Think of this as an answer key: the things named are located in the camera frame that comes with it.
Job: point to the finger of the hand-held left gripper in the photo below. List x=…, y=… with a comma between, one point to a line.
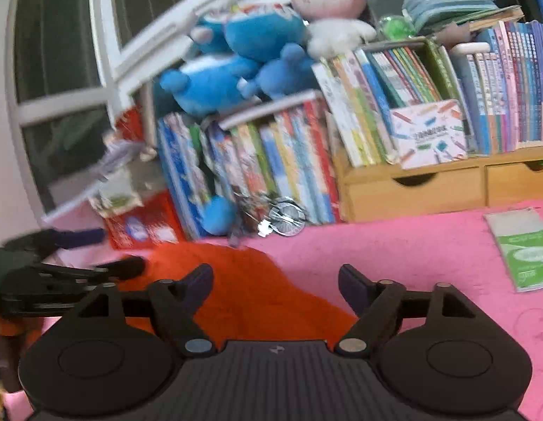
x=113, y=269
x=60, y=239

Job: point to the white shelf board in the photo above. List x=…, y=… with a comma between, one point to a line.
x=271, y=107

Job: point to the blue plush ball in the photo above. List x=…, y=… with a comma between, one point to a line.
x=219, y=215

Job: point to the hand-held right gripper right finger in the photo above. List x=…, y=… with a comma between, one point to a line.
x=350, y=283

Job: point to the red basket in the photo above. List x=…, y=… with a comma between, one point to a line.
x=130, y=125

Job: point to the red plastic crate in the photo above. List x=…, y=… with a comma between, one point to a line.
x=144, y=228

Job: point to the white window frame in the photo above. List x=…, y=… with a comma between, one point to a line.
x=104, y=44

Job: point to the white patterned box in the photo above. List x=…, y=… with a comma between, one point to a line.
x=429, y=136

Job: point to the orange puffer jacket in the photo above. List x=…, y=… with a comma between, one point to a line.
x=253, y=289

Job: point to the pink white plush bunny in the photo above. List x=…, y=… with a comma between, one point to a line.
x=328, y=0

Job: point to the pink blanket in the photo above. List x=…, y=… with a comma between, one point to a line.
x=407, y=250

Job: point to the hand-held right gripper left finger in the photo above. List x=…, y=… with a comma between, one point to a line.
x=199, y=281

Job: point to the row of tall blue books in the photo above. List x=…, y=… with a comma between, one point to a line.
x=183, y=175

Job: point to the black model bicycle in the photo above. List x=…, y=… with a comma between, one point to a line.
x=284, y=217

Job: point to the green plastic toy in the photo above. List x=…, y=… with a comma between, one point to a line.
x=396, y=26

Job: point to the stack of magazines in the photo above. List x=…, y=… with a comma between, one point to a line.
x=117, y=184

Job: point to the row of colourful paperback books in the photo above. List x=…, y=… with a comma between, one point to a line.
x=289, y=166

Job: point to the green white booklet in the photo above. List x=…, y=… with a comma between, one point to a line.
x=523, y=250

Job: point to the row of pastel books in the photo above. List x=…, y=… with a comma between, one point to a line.
x=508, y=87

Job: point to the row of thin green books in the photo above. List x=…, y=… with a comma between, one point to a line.
x=376, y=101

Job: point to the wooden drawer organizer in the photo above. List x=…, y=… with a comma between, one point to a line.
x=429, y=193

